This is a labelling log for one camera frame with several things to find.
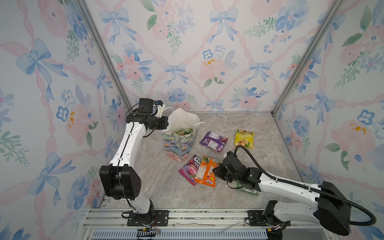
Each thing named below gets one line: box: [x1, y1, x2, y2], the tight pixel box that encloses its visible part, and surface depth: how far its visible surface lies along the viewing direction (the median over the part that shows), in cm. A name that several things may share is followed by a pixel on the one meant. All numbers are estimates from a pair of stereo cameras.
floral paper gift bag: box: [162, 107, 206, 162], surface depth 87 cm
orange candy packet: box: [194, 155, 220, 188], surface depth 85 cm
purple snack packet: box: [199, 131, 229, 153], surface depth 102 cm
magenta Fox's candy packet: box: [178, 154, 202, 186], surface depth 90 cm
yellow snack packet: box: [234, 129, 255, 150], surface depth 102 cm
